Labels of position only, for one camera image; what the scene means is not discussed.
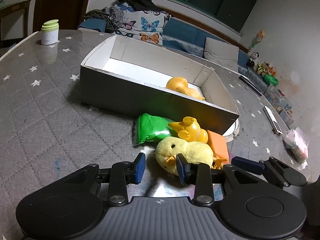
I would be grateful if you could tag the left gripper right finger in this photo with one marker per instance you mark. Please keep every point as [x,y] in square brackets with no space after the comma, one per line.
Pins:
[203,177]

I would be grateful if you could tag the clear bag of items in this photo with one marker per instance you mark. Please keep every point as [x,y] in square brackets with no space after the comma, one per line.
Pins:
[297,141]

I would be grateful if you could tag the white jar green lid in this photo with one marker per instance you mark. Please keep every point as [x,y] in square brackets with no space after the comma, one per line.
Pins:
[49,32]

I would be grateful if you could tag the green plastic bag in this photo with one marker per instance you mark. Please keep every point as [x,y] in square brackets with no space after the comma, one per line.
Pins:
[150,128]

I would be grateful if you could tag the pile of stuffed toys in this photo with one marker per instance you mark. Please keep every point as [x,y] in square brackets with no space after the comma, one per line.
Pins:
[265,69]

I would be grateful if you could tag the white cardboard box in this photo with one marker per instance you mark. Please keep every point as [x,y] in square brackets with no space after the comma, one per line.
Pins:
[130,76]

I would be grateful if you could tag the yellow plastic duck toy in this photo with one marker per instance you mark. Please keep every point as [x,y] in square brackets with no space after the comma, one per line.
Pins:
[189,130]

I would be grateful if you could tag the black clothes pile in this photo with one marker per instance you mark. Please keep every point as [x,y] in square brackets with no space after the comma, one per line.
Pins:
[142,5]

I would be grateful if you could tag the blue sofa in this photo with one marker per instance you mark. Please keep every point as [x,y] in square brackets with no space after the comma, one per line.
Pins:
[190,39]

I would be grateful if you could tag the grey cushion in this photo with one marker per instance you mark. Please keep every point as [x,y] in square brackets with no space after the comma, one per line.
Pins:
[221,53]

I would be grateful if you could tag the orange rubber duck toy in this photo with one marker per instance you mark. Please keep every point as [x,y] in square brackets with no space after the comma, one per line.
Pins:
[180,84]

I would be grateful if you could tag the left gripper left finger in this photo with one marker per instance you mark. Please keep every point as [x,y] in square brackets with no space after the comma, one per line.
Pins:
[91,177]

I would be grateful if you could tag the grey star pattern mat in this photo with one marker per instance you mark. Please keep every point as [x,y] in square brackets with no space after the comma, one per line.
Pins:
[47,133]

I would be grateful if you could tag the wooden side table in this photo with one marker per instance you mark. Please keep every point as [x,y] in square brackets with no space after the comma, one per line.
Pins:
[14,21]

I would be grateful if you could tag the butterfly print pillow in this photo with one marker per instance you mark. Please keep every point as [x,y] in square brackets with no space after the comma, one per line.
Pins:
[146,26]

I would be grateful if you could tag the orange block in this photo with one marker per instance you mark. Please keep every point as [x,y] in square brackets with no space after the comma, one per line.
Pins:
[218,145]

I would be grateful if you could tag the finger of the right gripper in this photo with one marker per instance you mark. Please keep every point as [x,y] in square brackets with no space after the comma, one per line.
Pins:
[248,165]

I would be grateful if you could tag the yellow plush chick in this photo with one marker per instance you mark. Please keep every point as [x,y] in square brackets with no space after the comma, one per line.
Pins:
[194,152]

